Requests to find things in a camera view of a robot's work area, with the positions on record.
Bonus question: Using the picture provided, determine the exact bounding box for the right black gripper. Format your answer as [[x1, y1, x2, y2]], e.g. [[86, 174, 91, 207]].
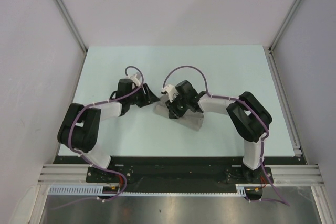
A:
[[165, 94, 189, 120]]

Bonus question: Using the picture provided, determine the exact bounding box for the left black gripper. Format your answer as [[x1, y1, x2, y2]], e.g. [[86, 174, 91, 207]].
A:
[[127, 83, 160, 108]]

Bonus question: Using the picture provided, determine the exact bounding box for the grey cloth napkin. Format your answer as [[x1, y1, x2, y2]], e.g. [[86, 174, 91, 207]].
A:
[[154, 95, 204, 131]]

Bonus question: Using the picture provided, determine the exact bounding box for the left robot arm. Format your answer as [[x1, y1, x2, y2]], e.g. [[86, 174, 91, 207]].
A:
[[57, 78, 160, 182]]

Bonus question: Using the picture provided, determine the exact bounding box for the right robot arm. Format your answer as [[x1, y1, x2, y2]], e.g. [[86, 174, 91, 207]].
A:
[[161, 80, 272, 183]]

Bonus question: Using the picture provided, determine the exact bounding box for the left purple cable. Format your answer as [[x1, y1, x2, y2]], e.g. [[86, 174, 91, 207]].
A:
[[51, 66, 144, 210]]

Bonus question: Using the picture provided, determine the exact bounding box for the purple cable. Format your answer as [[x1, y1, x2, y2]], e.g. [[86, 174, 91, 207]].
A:
[[51, 66, 144, 210], [162, 65, 289, 206]]

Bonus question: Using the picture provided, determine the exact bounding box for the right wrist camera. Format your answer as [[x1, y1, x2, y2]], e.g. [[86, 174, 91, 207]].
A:
[[161, 84, 179, 103]]

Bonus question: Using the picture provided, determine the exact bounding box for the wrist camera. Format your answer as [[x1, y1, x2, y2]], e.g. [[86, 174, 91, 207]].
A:
[[127, 72, 142, 87], [161, 84, 179, 103]]

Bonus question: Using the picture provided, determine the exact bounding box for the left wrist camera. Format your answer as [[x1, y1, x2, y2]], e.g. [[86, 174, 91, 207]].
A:
[[127, 72, 142, 87]]

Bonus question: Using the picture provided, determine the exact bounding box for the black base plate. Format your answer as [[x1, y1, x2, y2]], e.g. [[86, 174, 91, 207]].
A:
[[54, 155, 274, 194]]

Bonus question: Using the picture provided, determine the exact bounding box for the right side aluminium rail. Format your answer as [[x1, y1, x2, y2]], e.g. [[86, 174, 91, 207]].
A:
[[264, 47, 304, 157]]

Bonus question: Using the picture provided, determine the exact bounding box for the aluminium rail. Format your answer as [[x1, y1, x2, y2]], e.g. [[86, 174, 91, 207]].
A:
[[264, 47, 304, 157], [38, 163, 91, 184]]

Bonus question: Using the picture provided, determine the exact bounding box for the light blue cable duct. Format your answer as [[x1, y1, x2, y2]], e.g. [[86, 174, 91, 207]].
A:
[[48, 185, 246, 197]]

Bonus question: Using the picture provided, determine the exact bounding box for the front aluminium rail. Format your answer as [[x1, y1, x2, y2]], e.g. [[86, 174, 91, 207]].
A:
[[38, 163, 91, 184]]

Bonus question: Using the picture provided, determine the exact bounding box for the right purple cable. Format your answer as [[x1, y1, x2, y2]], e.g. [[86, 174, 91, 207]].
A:
[[162, 65, 289, 206]]

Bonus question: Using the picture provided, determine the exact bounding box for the left aluminium frame post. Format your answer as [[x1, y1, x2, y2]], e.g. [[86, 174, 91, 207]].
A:
[[40, 0, 88, 53]]

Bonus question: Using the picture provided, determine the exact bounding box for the aluminium frame post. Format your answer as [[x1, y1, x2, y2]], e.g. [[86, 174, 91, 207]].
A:
[[268, 0, 318, 51], [40, 0, 88, 53]]

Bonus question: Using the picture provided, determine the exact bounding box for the right aluminium frame post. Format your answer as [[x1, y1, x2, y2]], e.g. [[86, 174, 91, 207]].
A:
[[268, 0, 318, 51]]

